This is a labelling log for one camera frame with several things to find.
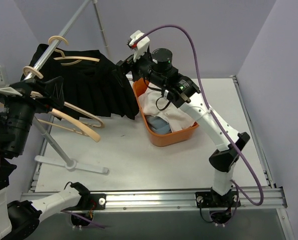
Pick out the wooden hanger for white skirt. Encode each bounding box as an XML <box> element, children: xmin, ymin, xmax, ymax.
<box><xmin>23</xmin><ymin>66</ymin><xmax>105</xmax><ymax>128</ymax></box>

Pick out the white pleated skirt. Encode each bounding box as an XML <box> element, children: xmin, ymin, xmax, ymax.
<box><xmin>138</xmin><ymin>89</ymin><xmax>195</xmax><ymax>133</ymax></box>

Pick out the wooden hanger for black skirt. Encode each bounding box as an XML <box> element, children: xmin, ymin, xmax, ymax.
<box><xmin>48</xmin><ymin>35</ymin><xmax>100</xmax><ymax>66</ymax></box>

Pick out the black skirt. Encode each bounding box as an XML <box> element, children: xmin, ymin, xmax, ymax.
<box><xmin>21</xmin><ymin>43</ymin><xmax>139</xmax><ymax>121</ymax></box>

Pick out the wooden hanger for denim skirt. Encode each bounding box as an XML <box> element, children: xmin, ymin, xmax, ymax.
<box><xmin>38</xmin><ymin>108</ymin><xmax>101</xmax><ymax>143</ymax></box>

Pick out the blue denim skirt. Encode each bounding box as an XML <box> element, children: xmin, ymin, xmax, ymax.
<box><xmin>145</xmin><ymin>115</ymin><xmax>172</xmax><ymax>135</ymax></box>

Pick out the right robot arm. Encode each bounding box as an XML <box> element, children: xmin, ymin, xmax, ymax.
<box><xmin>117</xmin><ymin>48</ymin><xmax>250</xmax><ymax>207</ymax></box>

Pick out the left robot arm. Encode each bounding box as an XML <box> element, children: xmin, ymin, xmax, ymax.
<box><xmin>0</xmin><ymin>76</ymin><xmax>91</xmax><ymax>240</ymax></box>

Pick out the orange plastic basket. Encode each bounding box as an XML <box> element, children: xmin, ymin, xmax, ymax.
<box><xmin>133</xmin><ymin>79</ymin><xmax>199</xmax><ymax>147</ymax></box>

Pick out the white metal clothes rack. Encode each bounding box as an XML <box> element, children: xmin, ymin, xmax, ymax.
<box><xmin>26</xmin><ymin>0</ymin><xmax>109</xmax><ymax>175</ymax></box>

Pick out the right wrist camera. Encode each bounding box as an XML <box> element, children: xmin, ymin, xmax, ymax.
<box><xmin>127</xmin><ymin>30</ymin><xmax>150</xmax><ymax>62</ymax></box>

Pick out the aluminium mounting rail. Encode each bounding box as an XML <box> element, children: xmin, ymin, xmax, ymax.
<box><xmin>21</xmin><ymin>187</ymin><xmax>287</xmax><ymax>213</ymax></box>

